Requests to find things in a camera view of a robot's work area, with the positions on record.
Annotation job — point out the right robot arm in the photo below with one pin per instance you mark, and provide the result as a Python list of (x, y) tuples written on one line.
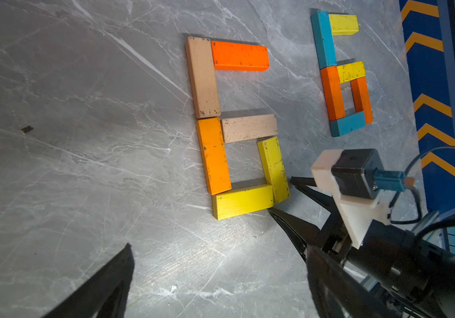
[(392, 273)]

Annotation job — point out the long orange block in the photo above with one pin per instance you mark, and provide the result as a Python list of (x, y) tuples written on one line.
[(229, 56)]

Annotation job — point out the yellow block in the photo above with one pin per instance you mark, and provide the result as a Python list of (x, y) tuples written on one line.
[(273, 168), (351, 71), (343, 24), (242, 201)]

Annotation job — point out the orange block bottom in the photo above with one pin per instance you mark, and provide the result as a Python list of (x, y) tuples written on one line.
[(361, 99)]

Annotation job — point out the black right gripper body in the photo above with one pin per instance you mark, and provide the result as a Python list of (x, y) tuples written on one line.
[(333, 238)]

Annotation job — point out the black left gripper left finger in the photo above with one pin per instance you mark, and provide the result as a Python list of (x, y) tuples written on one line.
[(105, 294)]

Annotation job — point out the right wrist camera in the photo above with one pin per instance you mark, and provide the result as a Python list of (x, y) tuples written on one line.
[(356, 178)]

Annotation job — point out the beige wooden block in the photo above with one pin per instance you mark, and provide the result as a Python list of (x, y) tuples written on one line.
[(249, 128), (202, 77)]

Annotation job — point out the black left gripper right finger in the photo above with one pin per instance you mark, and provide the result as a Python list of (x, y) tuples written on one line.
[(333, 290)]

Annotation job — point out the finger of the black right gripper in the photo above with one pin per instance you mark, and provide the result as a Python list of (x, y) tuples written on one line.
[(300, 232), (306, 186)]

